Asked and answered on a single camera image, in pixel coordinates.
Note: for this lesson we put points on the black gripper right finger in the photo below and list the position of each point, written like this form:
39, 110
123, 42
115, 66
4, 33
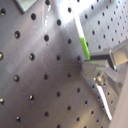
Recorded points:
105, 55

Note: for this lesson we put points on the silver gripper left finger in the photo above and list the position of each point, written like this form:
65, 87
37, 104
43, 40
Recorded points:
104, 74

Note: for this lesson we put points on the grey metal bracket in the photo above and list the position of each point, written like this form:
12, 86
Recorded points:
24, 5

